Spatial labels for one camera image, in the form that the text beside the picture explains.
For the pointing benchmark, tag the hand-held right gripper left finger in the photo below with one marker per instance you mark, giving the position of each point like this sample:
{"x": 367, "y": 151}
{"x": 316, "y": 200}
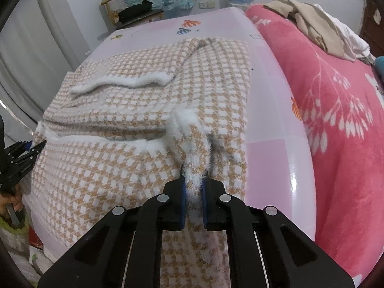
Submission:
{"x": 183, "y": 207}

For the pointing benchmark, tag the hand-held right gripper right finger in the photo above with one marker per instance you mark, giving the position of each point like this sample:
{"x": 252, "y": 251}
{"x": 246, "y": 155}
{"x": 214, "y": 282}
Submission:
{"x": 204, "y": 210}

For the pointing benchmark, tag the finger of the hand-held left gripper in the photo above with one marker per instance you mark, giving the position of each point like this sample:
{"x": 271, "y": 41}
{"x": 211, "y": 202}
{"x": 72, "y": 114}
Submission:
{"x": 18, "y": 147}
{"x": 34, "y": 153}

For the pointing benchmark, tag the beige white houndstooth coat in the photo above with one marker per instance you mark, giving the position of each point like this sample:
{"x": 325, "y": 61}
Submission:
{"x": 120, "y": 162}

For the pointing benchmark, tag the beige clothes pile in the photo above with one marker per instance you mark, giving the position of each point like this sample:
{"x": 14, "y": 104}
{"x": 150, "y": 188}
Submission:
{"x": 318, "y": 27}

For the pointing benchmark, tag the person's left hand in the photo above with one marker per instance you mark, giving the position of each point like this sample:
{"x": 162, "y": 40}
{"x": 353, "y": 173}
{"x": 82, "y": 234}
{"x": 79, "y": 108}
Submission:
{"x": 18, "y": 202}

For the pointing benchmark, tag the white curtain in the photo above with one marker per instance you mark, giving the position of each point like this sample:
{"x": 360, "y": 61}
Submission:
{"x": 45, "y": 51}

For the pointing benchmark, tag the lilac glossy mat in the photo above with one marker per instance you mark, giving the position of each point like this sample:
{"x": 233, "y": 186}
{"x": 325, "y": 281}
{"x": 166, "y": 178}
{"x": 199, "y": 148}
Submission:
{"x": 270, "y": 111}

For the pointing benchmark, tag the pink floral blanket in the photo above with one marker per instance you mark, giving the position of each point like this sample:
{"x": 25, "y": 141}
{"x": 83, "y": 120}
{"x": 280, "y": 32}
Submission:
{"x": 339, "y": 144}

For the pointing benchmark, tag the black folded clothing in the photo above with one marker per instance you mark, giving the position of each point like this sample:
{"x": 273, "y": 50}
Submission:
{"x": 135, "y": 10}

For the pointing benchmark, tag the white water dispenser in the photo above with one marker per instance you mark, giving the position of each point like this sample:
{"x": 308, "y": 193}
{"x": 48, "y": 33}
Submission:
{"x": 240, "y": 4}

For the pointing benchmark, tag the white crumpled cloth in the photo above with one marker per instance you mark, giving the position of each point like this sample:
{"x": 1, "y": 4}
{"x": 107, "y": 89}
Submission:
{"x": 357, "y": 43}

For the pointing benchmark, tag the teal crumpled cloth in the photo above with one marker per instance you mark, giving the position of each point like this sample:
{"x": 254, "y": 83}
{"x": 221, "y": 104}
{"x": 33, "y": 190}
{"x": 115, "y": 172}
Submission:
{"x": 380, "y": 66}

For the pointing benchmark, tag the brown wooden door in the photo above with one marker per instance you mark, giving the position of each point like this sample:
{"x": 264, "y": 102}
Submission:
{"x": 373, "y": 33}

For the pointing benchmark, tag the white wall socket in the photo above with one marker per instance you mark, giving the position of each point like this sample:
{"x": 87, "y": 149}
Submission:
{"x": 207, "y": 4}

